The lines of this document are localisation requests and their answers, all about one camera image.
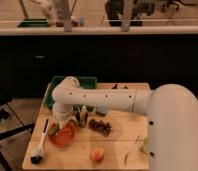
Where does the black chair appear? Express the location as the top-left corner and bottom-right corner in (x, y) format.
(0, 70), (36, 171)

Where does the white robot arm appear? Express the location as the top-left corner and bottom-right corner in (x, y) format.
(52, 77), (198, 171)

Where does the blue sponge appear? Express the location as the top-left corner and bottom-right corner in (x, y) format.
(96, 108), (108, 116)

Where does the bunch of dark grapes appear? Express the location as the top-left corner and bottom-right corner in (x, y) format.
(88, 119), (111, 135)

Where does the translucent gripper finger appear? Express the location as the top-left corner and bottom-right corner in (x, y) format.
(59, 119), (71, 130)

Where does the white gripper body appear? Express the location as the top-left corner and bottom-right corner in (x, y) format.
(52, 103), (73, 122)

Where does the peach orange fruit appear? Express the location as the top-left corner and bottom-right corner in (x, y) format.
(90, 147), (104, 162)

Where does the green cup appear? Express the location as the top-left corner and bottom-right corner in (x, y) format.
(141, 137), (149, 154)

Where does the dark bowl with block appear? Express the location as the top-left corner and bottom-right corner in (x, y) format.
(112, 83), (128, 89)

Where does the green pepper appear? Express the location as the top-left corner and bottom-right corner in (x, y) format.
(49, 124), (59, 136)

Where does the far green tray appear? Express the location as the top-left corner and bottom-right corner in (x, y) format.
(17, 19), (49, 28)

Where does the green plastic tray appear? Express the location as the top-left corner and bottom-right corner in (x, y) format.
(44, 76), (97, 109)

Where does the red orange bowl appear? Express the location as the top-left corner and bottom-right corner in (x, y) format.
(48, 121), (76, 147)

